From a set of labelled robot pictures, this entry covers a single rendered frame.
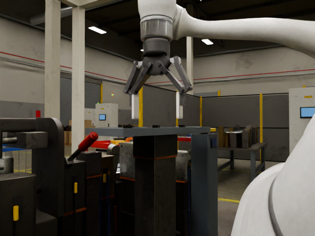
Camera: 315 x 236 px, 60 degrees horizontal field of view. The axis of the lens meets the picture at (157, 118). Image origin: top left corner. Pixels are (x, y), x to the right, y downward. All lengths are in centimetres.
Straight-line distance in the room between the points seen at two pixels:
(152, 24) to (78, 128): 438
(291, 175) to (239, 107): 789
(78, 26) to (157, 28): 462
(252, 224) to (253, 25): 60
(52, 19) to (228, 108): 563
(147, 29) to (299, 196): 60
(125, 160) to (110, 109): 1035
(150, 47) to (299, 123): 650
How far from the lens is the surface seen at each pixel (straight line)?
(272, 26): 81
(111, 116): 1133
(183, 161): 111
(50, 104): 821
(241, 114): 812
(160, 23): 76
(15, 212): 56
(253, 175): 548
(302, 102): 713
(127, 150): 93
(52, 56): 840
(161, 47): 75
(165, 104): 640
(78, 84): 509
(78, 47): 523
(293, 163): 27
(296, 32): 81
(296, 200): 26
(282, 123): 795
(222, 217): 150
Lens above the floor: 118
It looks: 1 degrees up
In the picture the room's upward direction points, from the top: straight up
